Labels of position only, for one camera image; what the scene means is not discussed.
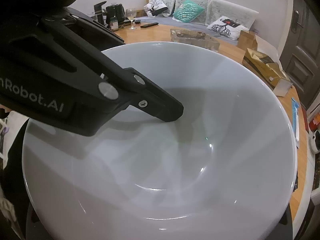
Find white bowl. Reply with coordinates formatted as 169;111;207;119
23;42;297;239

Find wine glass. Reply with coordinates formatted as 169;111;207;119
125;8;137;30

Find black white cushion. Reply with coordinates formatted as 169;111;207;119
144;0;168;17

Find black remote control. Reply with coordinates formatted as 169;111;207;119
140;22;159;29

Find dark door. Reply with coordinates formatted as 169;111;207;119
280;0;320;108

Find green jar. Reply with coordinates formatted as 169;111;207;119
109;17;119;31

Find white tree cushion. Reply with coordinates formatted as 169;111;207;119
207;16;249;41

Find black kettle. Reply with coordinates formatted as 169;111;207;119
105;3;125;24

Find grey sofa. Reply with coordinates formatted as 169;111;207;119
138;0;259;45

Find gold tissue box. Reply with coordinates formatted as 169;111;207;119
244;48;292;97

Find blue toothbrush package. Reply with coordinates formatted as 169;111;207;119
291;98;300;148

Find teal cushion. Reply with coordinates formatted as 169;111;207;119
173;0;204;23

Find glass ashtray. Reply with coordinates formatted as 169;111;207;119
170;28;220;52

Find white black helmet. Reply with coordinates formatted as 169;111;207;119
309;129;320;154

